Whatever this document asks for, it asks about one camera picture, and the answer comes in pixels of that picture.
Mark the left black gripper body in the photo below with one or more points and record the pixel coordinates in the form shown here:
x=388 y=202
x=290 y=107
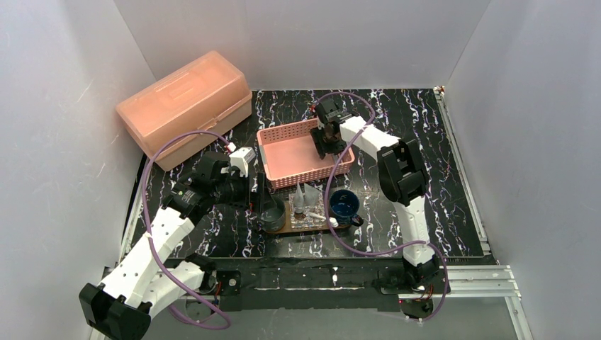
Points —
x=256 y=194

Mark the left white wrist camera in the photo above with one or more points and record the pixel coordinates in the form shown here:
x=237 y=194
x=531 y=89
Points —
x=242 y=158

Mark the oval wooden tray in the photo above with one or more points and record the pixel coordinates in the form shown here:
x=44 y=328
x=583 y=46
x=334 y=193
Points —
x=296 y=226

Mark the dark green mug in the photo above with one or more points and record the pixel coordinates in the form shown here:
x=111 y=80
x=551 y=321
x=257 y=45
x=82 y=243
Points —
x=274 y=224

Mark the dark blue mug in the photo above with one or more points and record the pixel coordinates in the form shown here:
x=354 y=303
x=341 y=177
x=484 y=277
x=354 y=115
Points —
x=344 y=207

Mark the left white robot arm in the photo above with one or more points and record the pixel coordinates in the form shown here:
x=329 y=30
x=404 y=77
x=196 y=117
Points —
x=124 y=303

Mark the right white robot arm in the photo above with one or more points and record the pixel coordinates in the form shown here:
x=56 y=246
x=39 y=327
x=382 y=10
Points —
x=402 y=176

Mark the pink plastic storage box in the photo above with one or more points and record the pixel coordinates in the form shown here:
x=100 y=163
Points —
x=209 y=95

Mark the white toothpaste tube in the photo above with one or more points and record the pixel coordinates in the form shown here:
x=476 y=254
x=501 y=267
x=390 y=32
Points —
x=298 y=200
x=312 y=195

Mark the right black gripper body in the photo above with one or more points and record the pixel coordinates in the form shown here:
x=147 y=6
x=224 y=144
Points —
x=328 y=138

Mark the clear acrylic holder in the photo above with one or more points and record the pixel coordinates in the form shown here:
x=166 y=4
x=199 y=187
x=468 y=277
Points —
x=319 y=209

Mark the pink perforated plastic basket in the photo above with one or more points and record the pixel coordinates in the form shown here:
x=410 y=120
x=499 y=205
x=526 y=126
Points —
x=289 y=155

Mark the aluminium frame rail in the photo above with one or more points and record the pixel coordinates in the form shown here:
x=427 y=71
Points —
x=487 y=280

